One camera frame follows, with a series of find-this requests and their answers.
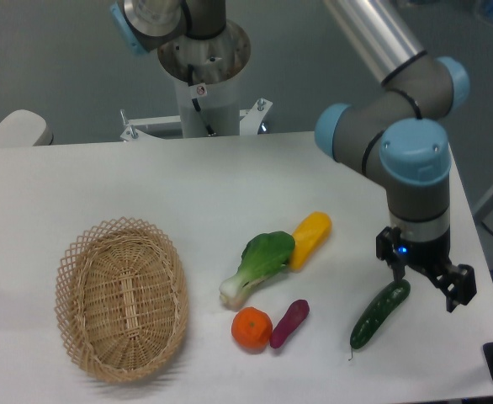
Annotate yellow bell pepper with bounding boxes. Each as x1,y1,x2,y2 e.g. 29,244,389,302
289,211,332,272

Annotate woven wicker basket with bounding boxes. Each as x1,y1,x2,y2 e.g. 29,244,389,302
55,217,189,383

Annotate orange tangerine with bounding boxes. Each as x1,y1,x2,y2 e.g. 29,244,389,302
231,306,273,353

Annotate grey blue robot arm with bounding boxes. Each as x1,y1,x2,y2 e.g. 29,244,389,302
110,1,476,311

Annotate green bok choy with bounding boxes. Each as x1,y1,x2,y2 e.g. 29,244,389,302
219,231,295,311

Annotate green cucumber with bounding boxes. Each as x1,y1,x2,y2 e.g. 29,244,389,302
348,279,411,361

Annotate purple sweet potato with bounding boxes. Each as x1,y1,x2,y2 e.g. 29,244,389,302
269,299,310,349

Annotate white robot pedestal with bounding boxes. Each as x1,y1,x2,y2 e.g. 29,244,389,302
119,20,273,142

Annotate white chair seat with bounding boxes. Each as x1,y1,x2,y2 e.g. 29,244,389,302
0,109,54,149

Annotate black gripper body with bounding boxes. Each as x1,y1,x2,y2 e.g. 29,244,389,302
375,226,451,274

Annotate black cable on pedestal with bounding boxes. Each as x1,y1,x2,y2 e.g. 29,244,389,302
186,62,218,138

